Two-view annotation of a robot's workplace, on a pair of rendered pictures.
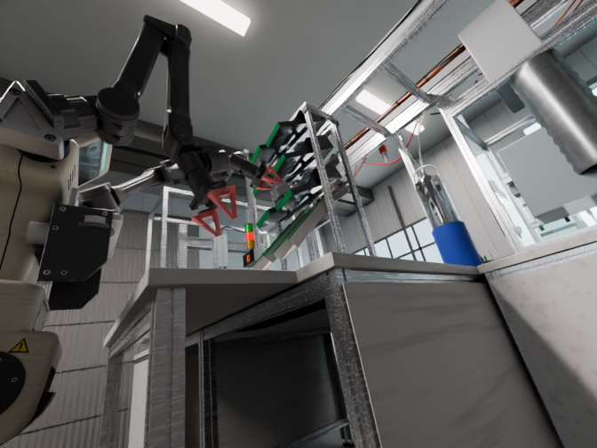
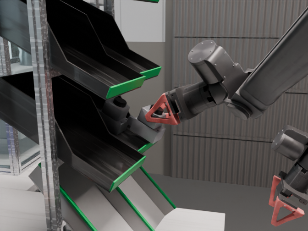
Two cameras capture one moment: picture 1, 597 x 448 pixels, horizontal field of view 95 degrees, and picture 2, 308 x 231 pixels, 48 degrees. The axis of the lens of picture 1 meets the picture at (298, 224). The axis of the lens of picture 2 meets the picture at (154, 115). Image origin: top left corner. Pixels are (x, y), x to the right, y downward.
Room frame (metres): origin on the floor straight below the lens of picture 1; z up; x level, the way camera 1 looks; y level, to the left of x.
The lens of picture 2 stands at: (1.30, 0.65, 1.47)
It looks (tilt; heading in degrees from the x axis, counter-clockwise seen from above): 15 degrees down; 235
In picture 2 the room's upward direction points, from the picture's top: straight up
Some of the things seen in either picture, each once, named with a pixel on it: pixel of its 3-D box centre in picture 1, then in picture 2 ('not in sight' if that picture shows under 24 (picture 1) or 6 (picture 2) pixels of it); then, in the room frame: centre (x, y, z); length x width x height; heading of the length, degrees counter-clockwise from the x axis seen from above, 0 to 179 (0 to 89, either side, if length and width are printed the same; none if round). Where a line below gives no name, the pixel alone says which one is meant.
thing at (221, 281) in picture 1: (235, 315); not in sight; (0.98, 0.27, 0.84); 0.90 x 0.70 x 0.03; 40
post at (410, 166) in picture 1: (418, 186); not in sight; (1.65, -0.85, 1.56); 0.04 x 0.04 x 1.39; 42
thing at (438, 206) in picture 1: (433, 196); not in sight; (1.34, -0.74, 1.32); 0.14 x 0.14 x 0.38
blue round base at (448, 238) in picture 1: (457, 252); not in sight; (1.34, -0.74, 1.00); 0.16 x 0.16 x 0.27
